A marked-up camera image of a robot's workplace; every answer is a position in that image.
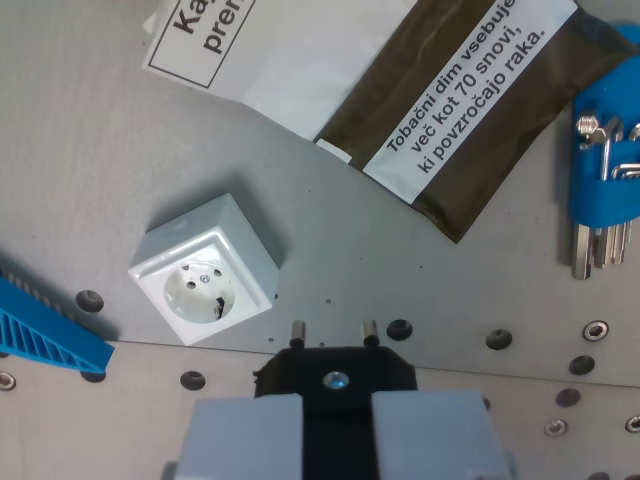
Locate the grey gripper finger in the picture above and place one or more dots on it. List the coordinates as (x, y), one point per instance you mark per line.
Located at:
(240, 440)
(430, 435)

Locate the black plug with metal pins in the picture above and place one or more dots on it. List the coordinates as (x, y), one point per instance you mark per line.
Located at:
(338, 365)

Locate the silver socket head screw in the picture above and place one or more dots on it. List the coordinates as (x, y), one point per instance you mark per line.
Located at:
(633, 423)
(555, 427)
(595, 330)
(6, 381)

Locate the blue ribbed plastic wedge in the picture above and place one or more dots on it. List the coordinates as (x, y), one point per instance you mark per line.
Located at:
(45, 330)

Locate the large silver hex key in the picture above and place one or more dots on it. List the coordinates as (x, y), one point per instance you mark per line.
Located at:
(583, 250)

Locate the blue hex key holder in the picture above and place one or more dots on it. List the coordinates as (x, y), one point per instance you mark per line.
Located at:
(607, 200)

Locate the small silver hex key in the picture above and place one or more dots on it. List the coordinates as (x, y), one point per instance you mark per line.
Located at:
(629, 171)

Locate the brown white tobacco pouch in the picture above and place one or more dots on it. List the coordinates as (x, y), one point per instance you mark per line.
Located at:
(450, 100)

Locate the medium silver hex key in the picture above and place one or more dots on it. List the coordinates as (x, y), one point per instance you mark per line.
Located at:
(607, 150)

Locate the white wall socket box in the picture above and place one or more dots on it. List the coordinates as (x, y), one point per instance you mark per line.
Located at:
(210, 260)

